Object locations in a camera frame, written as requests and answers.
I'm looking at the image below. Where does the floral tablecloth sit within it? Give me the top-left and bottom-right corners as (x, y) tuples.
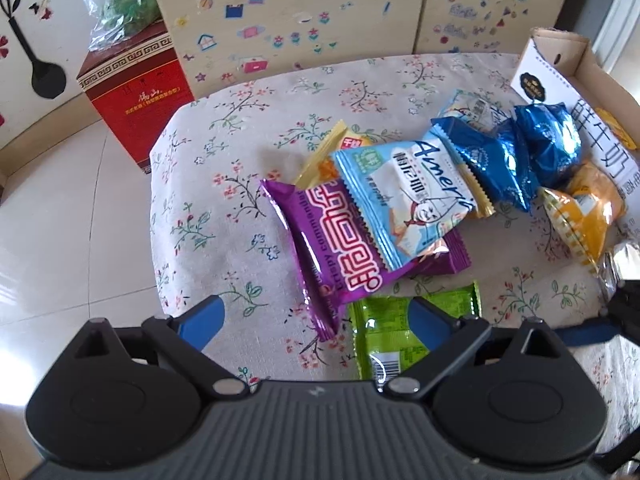
(147, 52), (640, 461)

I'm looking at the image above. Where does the cardboard box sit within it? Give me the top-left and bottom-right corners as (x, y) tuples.
(510, 27), (640, 256)

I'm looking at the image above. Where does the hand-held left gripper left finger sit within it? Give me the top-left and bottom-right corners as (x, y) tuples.
(67, 295), (251, 402)

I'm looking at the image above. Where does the yellow red-label snack packet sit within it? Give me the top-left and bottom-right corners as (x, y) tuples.
(292, 120), (376, 188)

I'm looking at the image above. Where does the silver foil snack packet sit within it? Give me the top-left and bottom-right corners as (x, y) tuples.
(597, 241), (640, 301)

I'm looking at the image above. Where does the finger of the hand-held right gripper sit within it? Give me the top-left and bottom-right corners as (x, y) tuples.
(555, 322), (621, 347)

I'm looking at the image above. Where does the purple snack packet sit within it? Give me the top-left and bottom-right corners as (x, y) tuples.
(260, 177), (473, 343)

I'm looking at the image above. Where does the beige cabinet with stickers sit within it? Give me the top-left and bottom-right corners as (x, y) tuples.
(137, 0), (581, 101)

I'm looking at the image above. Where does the large light blue snack packet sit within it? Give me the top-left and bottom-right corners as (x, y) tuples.
(332, 127), (476, 272)

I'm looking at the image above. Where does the orange snack packet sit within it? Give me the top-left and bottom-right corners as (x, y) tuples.
(540, 160), (628, 276)

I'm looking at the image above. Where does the red carton box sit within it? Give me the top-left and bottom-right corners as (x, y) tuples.
(76, 20), (196, 176)

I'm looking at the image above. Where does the plastic bag of greens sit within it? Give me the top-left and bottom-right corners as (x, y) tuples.
(74, 0), (163, 53)

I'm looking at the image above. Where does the small light blue snack packet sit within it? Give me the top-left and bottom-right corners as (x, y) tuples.
(437, 89), (516, 133)

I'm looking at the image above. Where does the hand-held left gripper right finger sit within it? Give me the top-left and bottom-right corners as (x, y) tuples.
(376, 296), (566, 401)

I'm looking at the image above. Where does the blue foil snack packet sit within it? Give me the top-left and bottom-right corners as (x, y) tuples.
(515, 102), (583, 188)
(431, 116), (533, 213)

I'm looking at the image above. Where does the green snack packet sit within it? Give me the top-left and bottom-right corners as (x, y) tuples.
(347, 282), (483, 386)

